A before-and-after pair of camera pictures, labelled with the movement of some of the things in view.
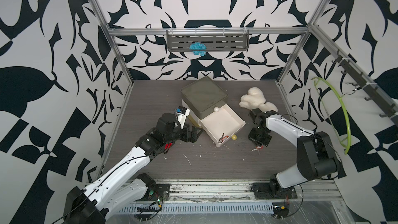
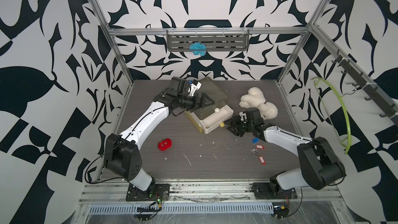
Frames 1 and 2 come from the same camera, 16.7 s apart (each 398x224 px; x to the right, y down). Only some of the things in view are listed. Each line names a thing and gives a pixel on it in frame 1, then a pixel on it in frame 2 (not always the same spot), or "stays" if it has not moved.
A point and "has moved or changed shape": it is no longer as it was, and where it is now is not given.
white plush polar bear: x=255 y=98 stays
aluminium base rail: x=241 y=191 stays
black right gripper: x=251 y=138 -> x=231 y=122
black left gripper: x=193 y=136 -> x=202 y=101
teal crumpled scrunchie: x=198 y=45 stays
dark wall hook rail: x=352 y=71 stays
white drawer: x=225 y=121 has moved or changed shape
